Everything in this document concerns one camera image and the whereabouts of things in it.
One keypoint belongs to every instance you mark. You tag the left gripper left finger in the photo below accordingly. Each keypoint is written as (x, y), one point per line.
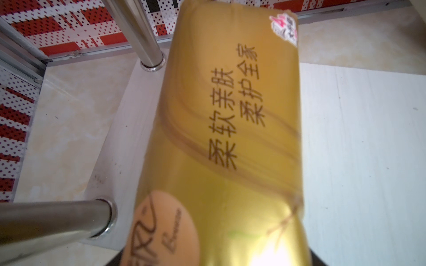
(115, 261)

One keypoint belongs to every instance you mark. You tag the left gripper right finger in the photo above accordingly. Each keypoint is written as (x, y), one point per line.
(316, 260)

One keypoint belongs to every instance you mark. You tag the gold tissue pack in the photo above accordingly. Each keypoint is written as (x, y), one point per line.
(221, 183)

